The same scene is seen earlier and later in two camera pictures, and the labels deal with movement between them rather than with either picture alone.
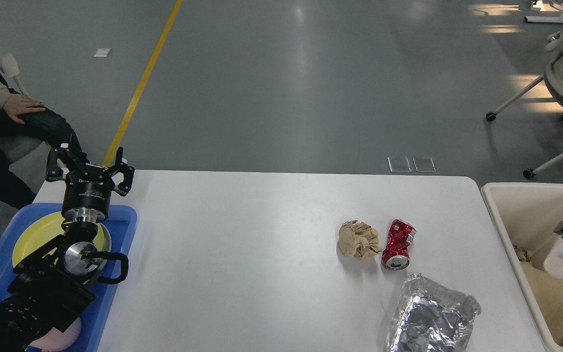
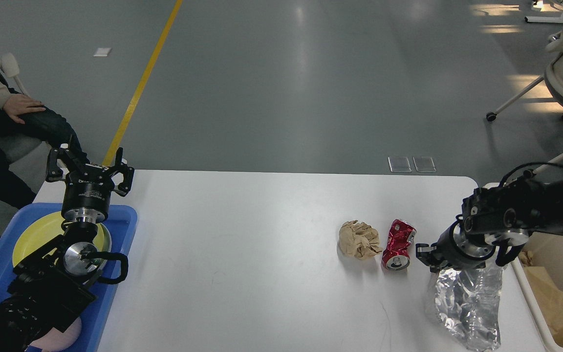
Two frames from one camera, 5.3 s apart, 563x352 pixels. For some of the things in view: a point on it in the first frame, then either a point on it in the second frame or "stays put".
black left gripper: [88, 188] stays put
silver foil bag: [430, 318] -> [468, 301]
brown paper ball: [358, 239] stays put
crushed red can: [396, 255] stays put
